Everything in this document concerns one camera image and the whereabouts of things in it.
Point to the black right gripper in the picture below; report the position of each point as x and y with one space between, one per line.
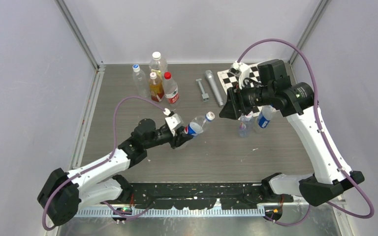
235 102

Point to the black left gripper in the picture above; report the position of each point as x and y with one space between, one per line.
180 137

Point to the clear bottle pink label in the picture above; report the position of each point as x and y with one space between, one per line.
245 126

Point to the blue label clear bottle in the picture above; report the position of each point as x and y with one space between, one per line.
265 116

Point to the Pepsi label clear bottle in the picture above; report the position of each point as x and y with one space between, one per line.
197 126

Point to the white bottle cap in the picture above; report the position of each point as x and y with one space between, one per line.
210 116

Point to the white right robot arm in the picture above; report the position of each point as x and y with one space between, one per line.
332 176

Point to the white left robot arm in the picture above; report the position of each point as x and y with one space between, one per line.
64 193

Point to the amber liquid bottle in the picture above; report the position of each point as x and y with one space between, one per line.
156 88

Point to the red cap clear bottle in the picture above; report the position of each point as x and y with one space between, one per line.
171 91

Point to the blue white cap bottle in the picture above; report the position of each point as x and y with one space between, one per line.
141 82

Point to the tall white cap bottle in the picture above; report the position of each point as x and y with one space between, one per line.
158 64

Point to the black white chessboard mat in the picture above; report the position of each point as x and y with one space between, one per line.
228 80

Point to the silver microphone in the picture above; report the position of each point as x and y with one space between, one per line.
214 88

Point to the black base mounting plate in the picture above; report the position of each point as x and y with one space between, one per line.
197 196

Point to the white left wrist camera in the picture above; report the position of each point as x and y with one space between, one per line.
173 121

